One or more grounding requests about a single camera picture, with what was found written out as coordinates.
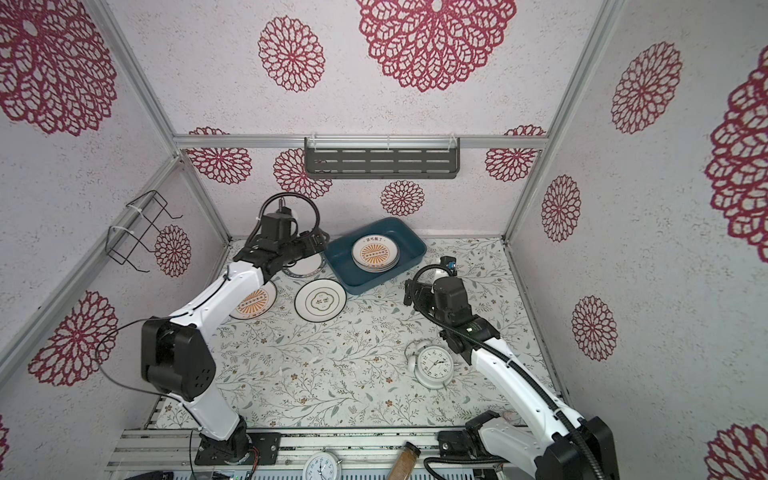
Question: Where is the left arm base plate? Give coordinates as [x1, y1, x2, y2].
[194, 432, 282, 466]

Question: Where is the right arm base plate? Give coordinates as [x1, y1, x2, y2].
[437, 429, 487, 460]

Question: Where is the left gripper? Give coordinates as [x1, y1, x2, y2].
[280, 225, 329, 265]

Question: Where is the orange sunburst plate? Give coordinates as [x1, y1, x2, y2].
[351, 234, 400, 273]
[230, 282, 277, 320]

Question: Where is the grey wall shelf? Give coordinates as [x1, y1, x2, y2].
[304, 137, 461, 180]

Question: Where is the white alarm clock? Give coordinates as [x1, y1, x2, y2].
[405, 340, 454, 390]

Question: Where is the green Hao Wei plate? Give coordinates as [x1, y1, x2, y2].
[282, 253, 325, 279]

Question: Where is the black wire rack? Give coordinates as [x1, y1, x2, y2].
[104, 189, 182, 274]

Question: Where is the brown cork-top bottle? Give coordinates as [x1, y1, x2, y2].
[387, 442, 421, 480]

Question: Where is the white flower-pattern plate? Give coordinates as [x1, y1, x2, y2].
[294, 279, 347, 323]

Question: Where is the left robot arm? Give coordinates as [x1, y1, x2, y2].
[141, 207, 329, 464]

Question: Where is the orange sunburst plate front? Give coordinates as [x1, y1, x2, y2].
[351, 234, 400, 273]

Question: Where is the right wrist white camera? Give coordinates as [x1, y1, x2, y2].
[434, 256, 458, 280]

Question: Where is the white clock at front edge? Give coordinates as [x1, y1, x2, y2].
[302, 451, 342, 480]

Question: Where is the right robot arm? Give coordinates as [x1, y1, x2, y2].
[404, 276, 620, 479]

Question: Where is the teal plastic bin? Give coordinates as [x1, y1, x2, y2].
[324, 217, 427, 295]

